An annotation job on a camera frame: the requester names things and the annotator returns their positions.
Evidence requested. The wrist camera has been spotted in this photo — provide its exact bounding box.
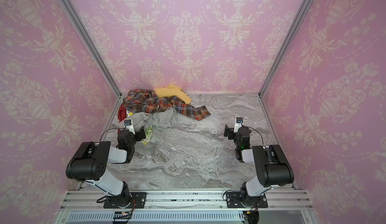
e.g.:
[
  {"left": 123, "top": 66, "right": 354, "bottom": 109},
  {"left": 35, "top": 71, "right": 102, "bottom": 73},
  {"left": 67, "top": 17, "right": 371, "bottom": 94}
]
[
  {"left": 234, "top": 117, "right": 243, "bottom": 133},
  {"left": 124, "top": 119, "right": 135, "bottom": 134}
]

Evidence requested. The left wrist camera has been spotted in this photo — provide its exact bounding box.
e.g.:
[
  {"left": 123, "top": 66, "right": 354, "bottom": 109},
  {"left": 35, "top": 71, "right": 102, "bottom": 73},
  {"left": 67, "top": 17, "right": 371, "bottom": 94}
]
[{"left": 124, "top": 119, "right": 135, "bottom": 134}]

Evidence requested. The corner aluminium post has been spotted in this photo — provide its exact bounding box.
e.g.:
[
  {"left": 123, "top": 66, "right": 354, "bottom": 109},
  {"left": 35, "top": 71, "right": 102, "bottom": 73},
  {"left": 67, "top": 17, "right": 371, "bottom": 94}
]
[
  {"left": 58, "top": 0, "right": 121, "bottom": 98},
  {"left": 259, "top": 0, "right": 314, "bottom": 99}
]

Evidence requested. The grey cloth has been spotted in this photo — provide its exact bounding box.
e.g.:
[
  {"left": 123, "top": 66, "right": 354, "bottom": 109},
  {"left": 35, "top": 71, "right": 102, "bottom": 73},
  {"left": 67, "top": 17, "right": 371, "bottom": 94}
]
[{"left": 120, "top": 108, "right": 178, "bottom": 132}]

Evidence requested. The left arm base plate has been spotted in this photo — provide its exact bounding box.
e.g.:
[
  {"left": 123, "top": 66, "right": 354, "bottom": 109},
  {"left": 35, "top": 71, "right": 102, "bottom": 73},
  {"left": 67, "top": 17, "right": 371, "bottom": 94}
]
[{"left": 103, "top": 192, "right": 147, "bottom": 209}]

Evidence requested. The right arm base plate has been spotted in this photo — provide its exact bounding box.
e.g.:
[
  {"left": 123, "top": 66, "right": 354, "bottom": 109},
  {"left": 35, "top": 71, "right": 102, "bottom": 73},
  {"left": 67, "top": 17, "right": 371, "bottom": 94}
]
[{"left": 223, "top": 191, "right": 268, "bottom": 209}]

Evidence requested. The lemon print white cloth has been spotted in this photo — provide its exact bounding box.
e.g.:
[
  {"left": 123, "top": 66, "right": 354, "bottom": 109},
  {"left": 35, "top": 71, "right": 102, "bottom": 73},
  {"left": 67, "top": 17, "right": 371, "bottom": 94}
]
[{"left": 141, "top": 126, "right": 153, "bottom": 145}]

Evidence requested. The yellow cloth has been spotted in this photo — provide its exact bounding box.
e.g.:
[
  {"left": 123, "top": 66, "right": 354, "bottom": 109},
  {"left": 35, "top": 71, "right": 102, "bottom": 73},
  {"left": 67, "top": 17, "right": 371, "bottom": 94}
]
[{"left": 154, "top": 84, "right": 192, "bottom": 104}]

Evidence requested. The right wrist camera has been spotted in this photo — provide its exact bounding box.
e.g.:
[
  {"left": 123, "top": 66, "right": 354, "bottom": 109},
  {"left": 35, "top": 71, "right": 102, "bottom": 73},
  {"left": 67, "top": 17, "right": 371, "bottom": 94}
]
[{"left": 234, "top": 117, "right": 243, "bottom": 133}]

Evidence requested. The vented metal cable tray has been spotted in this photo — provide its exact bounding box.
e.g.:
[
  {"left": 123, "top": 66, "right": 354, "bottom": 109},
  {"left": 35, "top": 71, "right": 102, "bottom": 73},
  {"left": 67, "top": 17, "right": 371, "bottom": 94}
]
[{"left": 58, "top": 211, "right": 244, "bottom": 224}]

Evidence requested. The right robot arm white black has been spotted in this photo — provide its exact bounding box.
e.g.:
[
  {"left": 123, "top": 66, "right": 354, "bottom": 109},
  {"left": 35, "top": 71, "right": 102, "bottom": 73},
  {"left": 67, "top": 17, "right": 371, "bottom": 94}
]
[{"left": 224, "top": 123, "right": 295, "bottom": 208}]

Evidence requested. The right corner aluminium post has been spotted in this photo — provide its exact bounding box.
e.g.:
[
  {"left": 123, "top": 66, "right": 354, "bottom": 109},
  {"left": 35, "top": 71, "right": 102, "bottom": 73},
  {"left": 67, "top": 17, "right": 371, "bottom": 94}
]
[{"left": 259, "top": 0, "right": 314, "bottom": 99}]

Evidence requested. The dark red cloth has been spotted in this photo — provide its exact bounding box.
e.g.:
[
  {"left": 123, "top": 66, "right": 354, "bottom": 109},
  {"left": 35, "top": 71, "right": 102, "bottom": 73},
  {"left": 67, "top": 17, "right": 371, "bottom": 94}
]
[{"left": 118, "top": 104, "right": 127, "bottom": 122}]

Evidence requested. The plaid red green cloth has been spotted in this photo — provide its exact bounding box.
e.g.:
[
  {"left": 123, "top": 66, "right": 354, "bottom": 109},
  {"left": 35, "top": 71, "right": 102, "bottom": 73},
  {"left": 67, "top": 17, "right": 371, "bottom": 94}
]
[{"left": 122, "top": 89, "right": 211, "bottom": 121}]

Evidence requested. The aluminium front rail frame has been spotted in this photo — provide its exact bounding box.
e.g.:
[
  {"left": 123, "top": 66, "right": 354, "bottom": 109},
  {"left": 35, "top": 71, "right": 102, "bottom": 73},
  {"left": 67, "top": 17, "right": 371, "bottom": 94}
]
[{"left": 60, "top": 188, "right": 313, "bottom": 211}]

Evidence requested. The left corner aluminium post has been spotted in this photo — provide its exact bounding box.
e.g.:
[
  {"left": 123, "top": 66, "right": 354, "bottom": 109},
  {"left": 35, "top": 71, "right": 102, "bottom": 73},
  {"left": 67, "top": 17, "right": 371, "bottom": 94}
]
[{"left": 58, "top": 0, "right": 121, "bottom": 98}]

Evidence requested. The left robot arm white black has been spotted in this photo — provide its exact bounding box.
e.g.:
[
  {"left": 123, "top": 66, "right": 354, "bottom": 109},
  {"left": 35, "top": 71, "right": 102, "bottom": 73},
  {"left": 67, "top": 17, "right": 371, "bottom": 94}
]
[{"left": 66, "top": 127, "right": 147, "bottom": 209}]

